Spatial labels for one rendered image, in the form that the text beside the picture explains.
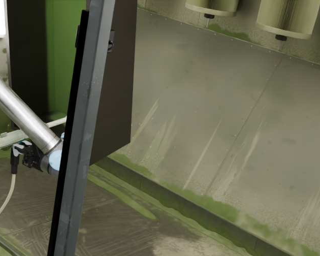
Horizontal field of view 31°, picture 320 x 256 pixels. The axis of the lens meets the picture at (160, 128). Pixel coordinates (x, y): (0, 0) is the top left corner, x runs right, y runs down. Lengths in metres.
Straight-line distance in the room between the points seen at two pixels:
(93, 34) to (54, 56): 1.88
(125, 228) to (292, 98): 1.28
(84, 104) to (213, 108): 2.18
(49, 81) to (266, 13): 1.33
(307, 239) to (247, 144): 0.70
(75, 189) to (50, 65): 1.81
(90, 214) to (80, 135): 1.82
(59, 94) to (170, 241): 1.10
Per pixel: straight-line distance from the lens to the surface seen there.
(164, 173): 3.73
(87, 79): 1.64
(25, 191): 3.65
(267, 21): 3.37
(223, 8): 3.67
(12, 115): 2.36
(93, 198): 3.67
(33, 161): 2.68
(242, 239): 3.43
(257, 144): 3.56
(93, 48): 1.62
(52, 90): 3.56
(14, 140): 2.70
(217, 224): 3.50
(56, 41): 3.44
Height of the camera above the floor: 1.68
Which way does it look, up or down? 18 degrees down
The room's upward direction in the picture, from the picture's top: 11 degrees clockwise
